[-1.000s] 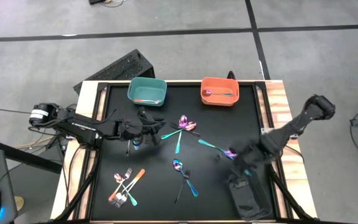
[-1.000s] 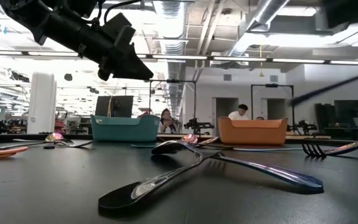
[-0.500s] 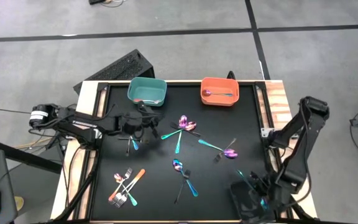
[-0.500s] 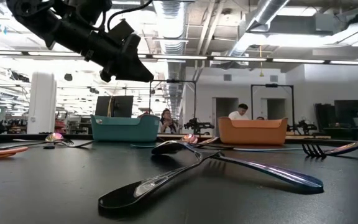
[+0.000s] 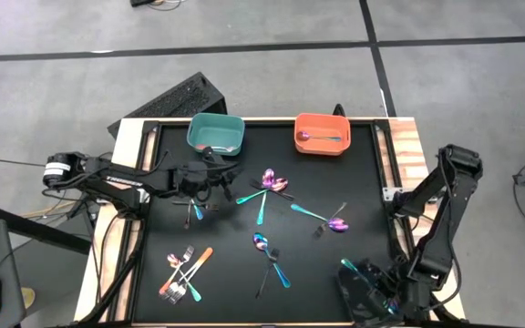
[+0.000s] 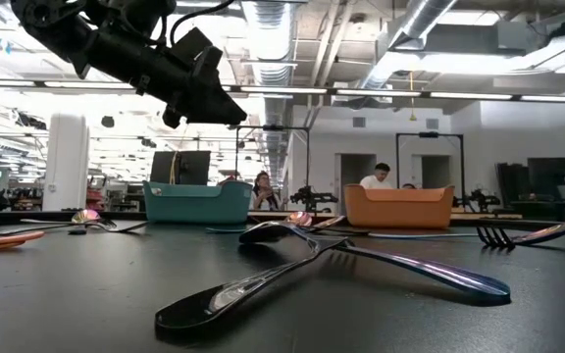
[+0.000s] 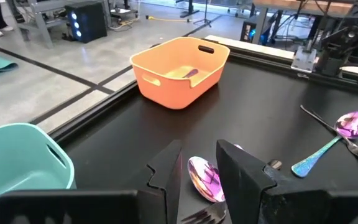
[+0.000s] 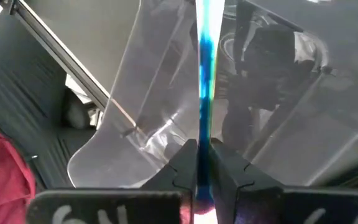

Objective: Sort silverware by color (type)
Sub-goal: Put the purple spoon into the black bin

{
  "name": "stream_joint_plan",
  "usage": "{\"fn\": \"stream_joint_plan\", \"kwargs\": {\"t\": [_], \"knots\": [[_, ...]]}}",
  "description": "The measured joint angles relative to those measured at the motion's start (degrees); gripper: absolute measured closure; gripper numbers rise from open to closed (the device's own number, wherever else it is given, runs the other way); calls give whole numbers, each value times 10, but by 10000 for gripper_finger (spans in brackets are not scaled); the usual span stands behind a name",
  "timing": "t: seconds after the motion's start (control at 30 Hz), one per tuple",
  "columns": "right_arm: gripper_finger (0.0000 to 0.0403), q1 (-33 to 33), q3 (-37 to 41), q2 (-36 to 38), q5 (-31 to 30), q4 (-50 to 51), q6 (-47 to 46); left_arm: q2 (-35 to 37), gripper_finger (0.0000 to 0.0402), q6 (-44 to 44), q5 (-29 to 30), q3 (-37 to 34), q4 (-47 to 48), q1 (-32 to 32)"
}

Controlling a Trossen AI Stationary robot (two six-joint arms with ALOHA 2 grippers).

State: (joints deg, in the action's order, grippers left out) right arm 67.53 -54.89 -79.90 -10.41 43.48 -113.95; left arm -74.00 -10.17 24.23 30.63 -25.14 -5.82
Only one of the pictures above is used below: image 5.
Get black floor device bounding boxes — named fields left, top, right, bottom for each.
left=129, top=0, right=182, bottom=11

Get black diagonal frame brace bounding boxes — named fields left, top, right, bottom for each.
left=77, top=213, right=149, bottom=327

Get black rig base beam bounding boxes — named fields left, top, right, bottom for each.
left=0, top=202, right=93, bottom=256

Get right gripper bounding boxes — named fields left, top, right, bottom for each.
left=337, top=263, right=417, bottom=325

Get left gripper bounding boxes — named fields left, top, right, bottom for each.
left=173, top=157, right=242, bottom=202

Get iridescent fork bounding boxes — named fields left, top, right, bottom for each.
left=252, top=231, right=292, bottom=290

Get black table border frame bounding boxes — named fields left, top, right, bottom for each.
left=132, top=118, right=404, bottom=327

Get black computer case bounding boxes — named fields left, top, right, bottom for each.
left=106, top=71, right=229, bottom=140

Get orange plastic bin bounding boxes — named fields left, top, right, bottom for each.
left=293, top=112, right=352, bottom=157

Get silver fork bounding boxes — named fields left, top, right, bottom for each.
left=166, top=244, right=196, bottom=292
left=169, top=263, right=204, bottom=306
left=160, top=261, right=202, bottom=302

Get teal plastic bin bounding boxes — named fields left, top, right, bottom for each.
left=186, top=112, right=246, bottom=158

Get yellow floor marker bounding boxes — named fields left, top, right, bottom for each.
left=19, top=286, right=36, bottom=311

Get silver corner bracket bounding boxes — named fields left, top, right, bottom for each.
left=382, top=185, right=404, bottom=202

